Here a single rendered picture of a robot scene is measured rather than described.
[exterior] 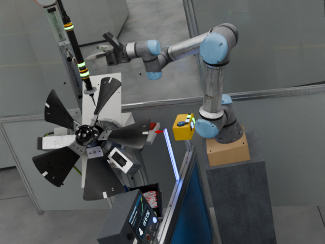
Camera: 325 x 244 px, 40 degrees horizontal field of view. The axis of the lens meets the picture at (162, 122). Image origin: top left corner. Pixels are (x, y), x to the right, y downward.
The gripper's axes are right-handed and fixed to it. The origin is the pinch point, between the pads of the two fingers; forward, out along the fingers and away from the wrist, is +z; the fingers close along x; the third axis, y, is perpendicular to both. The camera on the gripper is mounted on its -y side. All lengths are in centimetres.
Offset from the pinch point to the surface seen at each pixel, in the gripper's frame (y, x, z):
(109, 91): 27.7, 12.5, 2.7
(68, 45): 10, 48, 38
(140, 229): 49, -72, -35
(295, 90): 67, 70, -93
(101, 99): 31.7, 10.9, 8.1
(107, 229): 42, -79, -26
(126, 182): 104, 31, 20
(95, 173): 62, -16, 11
